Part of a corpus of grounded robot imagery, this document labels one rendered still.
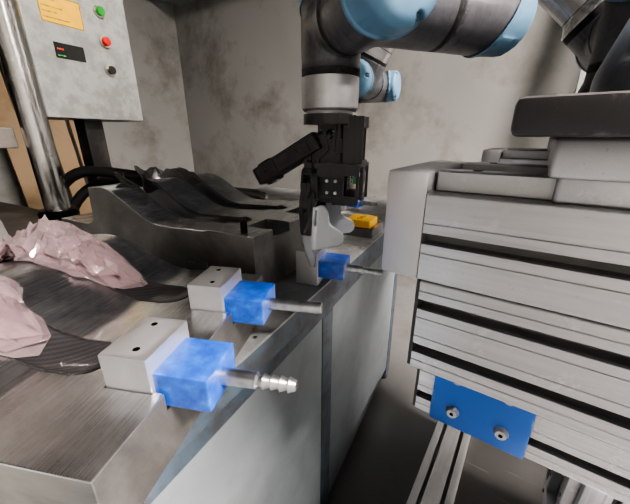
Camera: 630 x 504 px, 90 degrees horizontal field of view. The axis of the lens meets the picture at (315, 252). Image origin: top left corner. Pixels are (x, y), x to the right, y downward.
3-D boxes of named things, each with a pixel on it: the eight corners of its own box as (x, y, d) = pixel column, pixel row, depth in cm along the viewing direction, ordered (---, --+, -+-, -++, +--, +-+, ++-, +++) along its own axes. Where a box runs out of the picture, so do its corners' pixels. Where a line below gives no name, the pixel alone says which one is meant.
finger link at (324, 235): (338, 274, 43) (344, 206, 42) (298, 268, 45) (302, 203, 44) (343, 270, 46) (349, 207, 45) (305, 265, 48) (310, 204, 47)
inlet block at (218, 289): (325, 318, 35) (325, 274, 33) (317, 345, 31) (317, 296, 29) (216, 307, 38) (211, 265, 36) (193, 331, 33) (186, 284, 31)
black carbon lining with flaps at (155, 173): (292, 216, 63) (291, 167, 60) (238, 238, 49) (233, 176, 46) (171, 201, 78) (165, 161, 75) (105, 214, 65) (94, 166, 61)
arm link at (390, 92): (389, 99, 79) (349, 101, 84) (400, 103, 89) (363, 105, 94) (392, 63, 77) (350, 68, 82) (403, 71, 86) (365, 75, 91)
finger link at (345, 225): (352, 257, 51) (351, 205, 46) (317, 253, 53) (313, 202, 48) (356, 247, 54) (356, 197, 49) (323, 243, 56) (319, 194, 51)
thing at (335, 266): (383, 282, 51) (386, 250, 49) (378, 296, 46) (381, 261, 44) (307, 270, 55) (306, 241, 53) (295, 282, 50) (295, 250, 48)
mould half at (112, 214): (332, 245, 68) (333, 181, 63) (257, 297, 46) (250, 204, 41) (170, 218, 89) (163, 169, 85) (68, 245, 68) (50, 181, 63)
